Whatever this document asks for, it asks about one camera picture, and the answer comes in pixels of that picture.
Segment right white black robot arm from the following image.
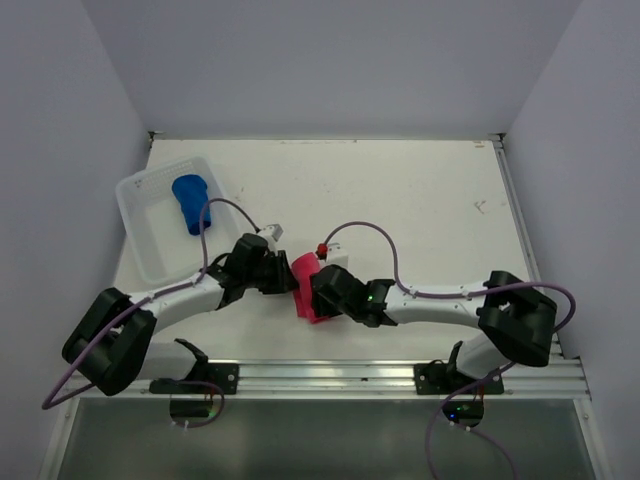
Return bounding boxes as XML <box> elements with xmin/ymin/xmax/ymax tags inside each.
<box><xmin>310</xmin><ymin>265</ymin><xmax>557</xmax><ymax>393</ymax></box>

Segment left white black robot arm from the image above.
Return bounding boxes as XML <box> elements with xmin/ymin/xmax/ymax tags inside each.
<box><xmin>62</xmin><ymin>224</ymin><xmax>298</xmax><ymax>396</ymax></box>

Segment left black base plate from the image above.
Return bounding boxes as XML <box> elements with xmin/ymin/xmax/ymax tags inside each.
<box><xmin>149</xmin><ymin>362</ymin><xmax>240</xmax><ymax>395</ymax></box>

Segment pink towel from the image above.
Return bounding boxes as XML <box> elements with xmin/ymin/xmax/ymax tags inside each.
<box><xmin>291</xmin><ymin>252</ymin><xmax>329</xmax><ymax>324</ymax></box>

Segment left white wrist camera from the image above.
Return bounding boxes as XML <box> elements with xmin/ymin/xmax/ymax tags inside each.
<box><xmin>257</xmin><ymin>224</ymin><xmax>284</xmax><ymax>252</ymax></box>

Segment blue towel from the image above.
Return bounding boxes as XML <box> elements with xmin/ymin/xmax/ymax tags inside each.
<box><xmin>171</xmin><ymin>174</ymin><xmax>212</xmax><ymax>236</ymax></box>

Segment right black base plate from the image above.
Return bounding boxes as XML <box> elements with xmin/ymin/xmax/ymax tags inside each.
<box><xmin>413</xmin><ymin>360</ymin><xmax>505</xmax><ymax>396</ymax></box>

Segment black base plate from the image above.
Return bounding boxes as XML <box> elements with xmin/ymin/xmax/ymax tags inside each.
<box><xmin>149</xmin><ymin>362</ymin><xmax>240</xmax><ymax>395</ymax></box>
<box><xmin>413</xmin><ymin>360</ymin><xmax>505</xmax><ymax>396</ymax></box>

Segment front aluminium rail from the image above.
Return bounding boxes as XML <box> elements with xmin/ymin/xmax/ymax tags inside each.
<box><xmin>64</xmin><ymin>357</ymin><xmax>591</xmax><ymax>401</ymax></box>

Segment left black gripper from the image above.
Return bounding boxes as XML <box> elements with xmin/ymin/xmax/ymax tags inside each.
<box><xmin>244</xmin><ymin>249</ymin><xmax>299</xmax><ymax>293</ymax></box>

